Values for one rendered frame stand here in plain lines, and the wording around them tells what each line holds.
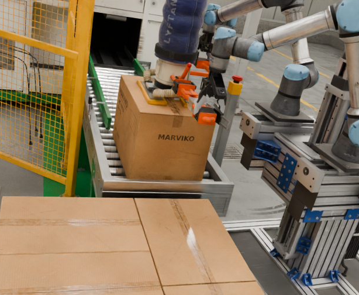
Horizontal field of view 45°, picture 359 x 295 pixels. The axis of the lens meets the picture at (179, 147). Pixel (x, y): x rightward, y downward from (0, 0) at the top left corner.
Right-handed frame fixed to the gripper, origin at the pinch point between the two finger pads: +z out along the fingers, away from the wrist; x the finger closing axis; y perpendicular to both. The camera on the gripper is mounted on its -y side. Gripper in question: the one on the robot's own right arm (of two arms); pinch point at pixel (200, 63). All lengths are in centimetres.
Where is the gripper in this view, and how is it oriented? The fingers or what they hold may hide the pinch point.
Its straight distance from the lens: 268.6
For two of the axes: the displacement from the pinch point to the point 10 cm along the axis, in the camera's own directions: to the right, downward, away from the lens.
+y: 2.6, 4.4, -8.6
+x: 9.5, 0.6, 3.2
